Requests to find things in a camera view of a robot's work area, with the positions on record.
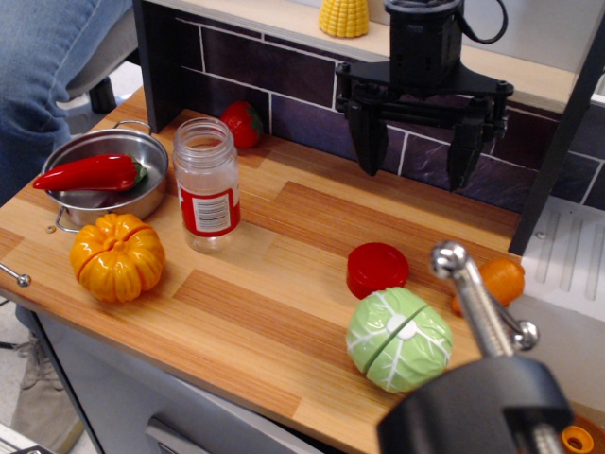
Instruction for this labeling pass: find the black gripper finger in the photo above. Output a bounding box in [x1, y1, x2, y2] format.
[346, 99, 389, 176]
[446, 97, 492, 191]

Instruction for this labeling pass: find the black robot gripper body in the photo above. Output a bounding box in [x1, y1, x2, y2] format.
[336, 1, 514, 140]

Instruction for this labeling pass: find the red plastic jar cap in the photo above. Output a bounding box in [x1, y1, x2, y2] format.
[346, 242, 409, 299]

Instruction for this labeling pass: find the yellow toy corn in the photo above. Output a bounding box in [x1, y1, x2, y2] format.
[318, 0, 370, 38]

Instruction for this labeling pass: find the dark shelf backsplash unit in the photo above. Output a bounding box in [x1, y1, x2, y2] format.
[131, 0, 605, 256]

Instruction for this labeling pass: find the red toy strawberry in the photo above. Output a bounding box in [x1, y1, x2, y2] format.
[219, 101, 264, 148]

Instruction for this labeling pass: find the orange toy fruit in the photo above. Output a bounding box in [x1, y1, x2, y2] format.
[478, 258, 526, 307]

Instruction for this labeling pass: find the white toy sink drainboard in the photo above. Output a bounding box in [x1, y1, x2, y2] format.
[522, 197, 604, 322]

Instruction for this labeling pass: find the clear plastic jar red label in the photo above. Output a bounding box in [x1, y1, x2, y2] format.
[172, 117, 241, 253]

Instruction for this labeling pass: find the green toy cabbage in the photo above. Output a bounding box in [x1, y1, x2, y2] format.
[346, 288, 453, 393]

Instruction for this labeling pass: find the stainless steel pot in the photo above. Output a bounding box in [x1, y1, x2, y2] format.
[33, 120, 169, 233]

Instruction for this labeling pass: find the red toy chili pepper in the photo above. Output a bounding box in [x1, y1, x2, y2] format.
[33, 154, 147, 192]

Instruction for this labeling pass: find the metal clamp with black body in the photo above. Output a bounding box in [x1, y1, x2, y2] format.
[377, 241, 597, 453]

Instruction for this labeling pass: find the orange toy pumpkin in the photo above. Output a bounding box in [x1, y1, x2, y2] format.
[69, 214, 165, 303]

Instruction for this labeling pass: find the person in blue jeans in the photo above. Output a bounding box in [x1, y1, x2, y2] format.
[1, 1, 132, 202]

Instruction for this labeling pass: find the grey cabinet drawer front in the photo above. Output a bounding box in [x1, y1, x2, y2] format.
[36, 315, 334, 453]

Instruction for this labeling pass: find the beige shoe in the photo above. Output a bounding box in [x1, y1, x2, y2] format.
[10, 334, 83, 453]

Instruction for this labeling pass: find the black cable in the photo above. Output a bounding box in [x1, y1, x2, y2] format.
[455, 0, 510, 45]

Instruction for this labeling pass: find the metal rail knob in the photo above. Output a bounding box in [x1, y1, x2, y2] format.
[0, 263, 31, 288]

